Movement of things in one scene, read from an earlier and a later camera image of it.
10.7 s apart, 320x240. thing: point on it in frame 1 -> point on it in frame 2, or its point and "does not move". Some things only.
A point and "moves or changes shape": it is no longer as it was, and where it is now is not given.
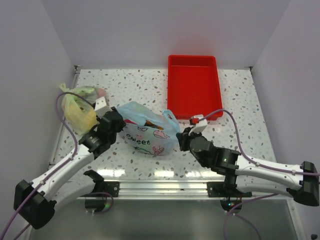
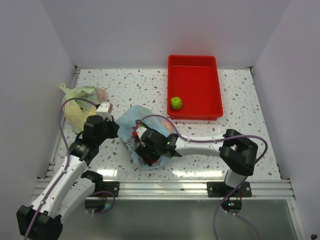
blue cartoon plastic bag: (148, 131) moves or changes shape
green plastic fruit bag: (80, 114) does not move
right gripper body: (184, 144) -> (154, 153)
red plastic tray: (193, 86) does not move
